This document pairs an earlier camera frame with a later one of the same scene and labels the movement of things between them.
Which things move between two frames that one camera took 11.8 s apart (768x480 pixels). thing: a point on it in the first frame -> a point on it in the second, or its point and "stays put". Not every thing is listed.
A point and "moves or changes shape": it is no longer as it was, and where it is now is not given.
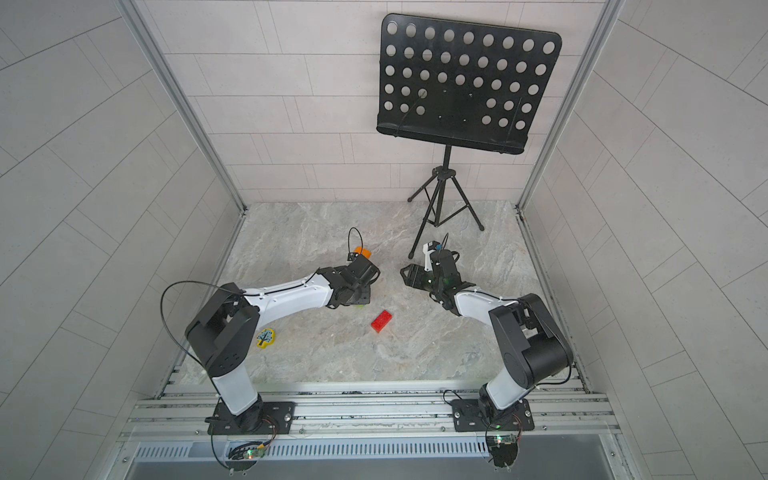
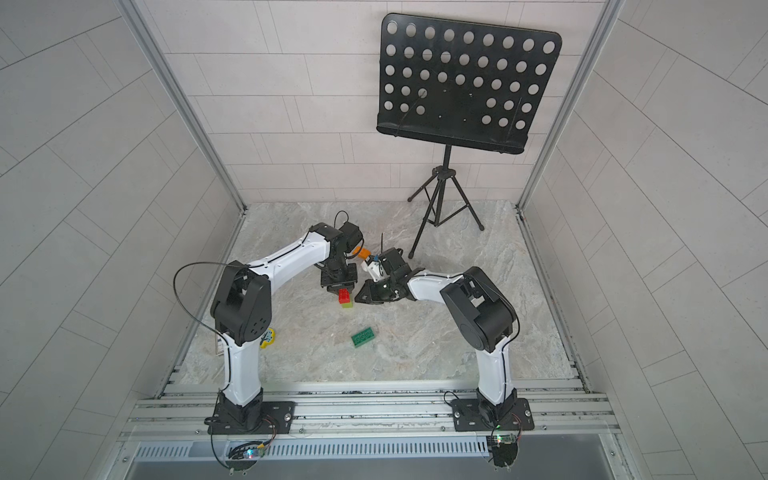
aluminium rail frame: x=380 y=411 stays put
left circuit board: x=244 y=456 stays put
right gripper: x=417 y=273 -> x=373 y=290
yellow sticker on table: x=265 y=337 stays put
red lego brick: x=381 y=321 moves or changes shape
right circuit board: x=503 y=448 stays put
